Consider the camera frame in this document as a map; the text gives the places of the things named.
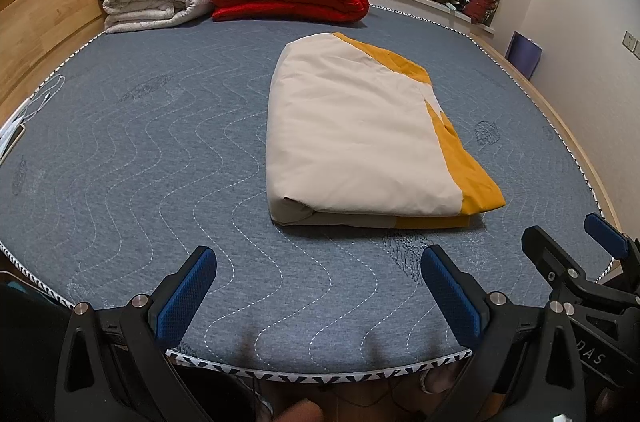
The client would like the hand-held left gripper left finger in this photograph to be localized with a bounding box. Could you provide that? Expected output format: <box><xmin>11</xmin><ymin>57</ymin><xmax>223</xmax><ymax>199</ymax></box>
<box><xmin>52</xmin><ymin>245</ymin><xmax>218</xmax><ymax>422</ymax></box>

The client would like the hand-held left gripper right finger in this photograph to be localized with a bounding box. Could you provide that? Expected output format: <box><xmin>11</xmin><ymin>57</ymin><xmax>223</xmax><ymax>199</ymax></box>
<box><xmin>420</xmin><ymin>244</ymin><xmax>589</xmax><ymax>422</ymax></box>

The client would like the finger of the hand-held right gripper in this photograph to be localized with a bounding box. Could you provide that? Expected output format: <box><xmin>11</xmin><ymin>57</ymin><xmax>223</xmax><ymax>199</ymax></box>
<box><xmin>521</xmin><ymin>225</ymin><xmax>597</xmax><ymax>309</ymax></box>
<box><xmin>583</xmin><ymin>211</ymin><xmax>640</xmax><ymax>276</ymax></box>

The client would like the beige and yellow hooded jacket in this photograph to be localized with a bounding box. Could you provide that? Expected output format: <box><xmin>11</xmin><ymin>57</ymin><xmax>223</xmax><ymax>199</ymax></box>
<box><xmin>266</xmin><ymin>32</ymin><xmax>507</xmax><ymax>230</ymax></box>

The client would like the blue-grey table mat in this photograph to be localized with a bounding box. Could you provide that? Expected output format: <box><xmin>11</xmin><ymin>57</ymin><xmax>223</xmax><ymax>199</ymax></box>
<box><xmin>0</xmin><ymin>0</ymin><xmax>618</xmax><ymax>385</ymax></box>

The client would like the purple box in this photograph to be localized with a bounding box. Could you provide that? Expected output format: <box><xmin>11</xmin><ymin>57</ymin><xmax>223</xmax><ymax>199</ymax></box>
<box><xmin>505</xmin><ymin>31</ymin><xmax>543</xmax><ymax>79</ymax></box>

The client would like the white smartphone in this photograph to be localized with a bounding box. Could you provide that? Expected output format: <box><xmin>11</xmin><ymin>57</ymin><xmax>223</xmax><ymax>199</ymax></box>
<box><xmin>0</xmin><ymin>117</ymin><xmax>27</xmax><ymax>160</ymax></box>

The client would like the white charging cable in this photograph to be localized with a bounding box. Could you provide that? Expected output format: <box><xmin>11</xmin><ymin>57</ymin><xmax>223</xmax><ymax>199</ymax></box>
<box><xmin>20</xmin><ymin>74</ymin><xmax>67</xmax><ymax>123</ymax></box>

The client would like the wooden bed frame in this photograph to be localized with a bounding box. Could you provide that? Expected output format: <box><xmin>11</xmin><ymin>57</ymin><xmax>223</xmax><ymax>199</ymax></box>
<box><xmin>0</xmin><ymin>0</ymin><xmax>623</xmax><ymax>228</ymax></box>

